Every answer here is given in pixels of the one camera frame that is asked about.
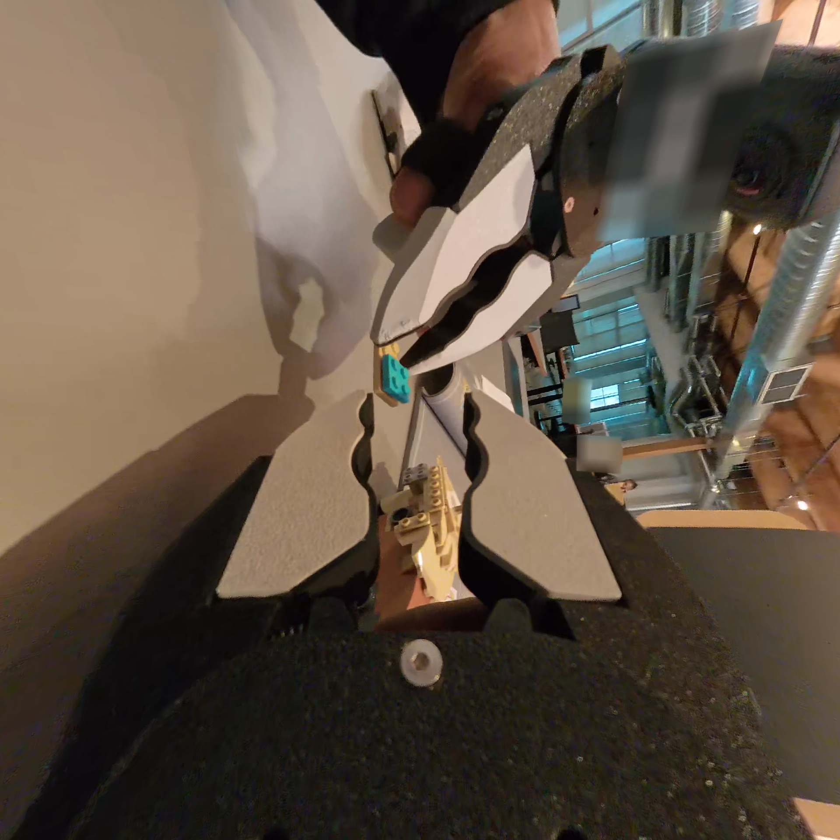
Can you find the tan brick model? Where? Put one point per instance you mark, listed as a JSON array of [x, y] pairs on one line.
[[418, 538]]

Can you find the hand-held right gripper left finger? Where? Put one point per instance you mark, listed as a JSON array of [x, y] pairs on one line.
[[295, 525]]

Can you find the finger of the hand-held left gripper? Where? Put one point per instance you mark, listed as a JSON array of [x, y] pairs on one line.
[[453, 250], [512, 302]]

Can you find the grey desk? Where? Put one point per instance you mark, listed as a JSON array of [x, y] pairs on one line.
[[131, 197]]

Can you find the person's left forearm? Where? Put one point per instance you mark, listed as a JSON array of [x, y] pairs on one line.
[[407, 33]]

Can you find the small teal plate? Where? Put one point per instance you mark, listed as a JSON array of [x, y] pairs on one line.
[[394, 377]]

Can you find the black tablet on white stand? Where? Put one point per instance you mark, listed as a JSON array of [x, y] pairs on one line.
[[761, 630]]

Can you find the small black object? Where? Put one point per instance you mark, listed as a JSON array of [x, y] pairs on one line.
[[389, 131]]

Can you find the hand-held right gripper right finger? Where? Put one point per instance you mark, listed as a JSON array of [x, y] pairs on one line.
[[545, 525]]

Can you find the silver ceiling duct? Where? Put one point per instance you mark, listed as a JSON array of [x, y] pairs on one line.
[[801, 302]]

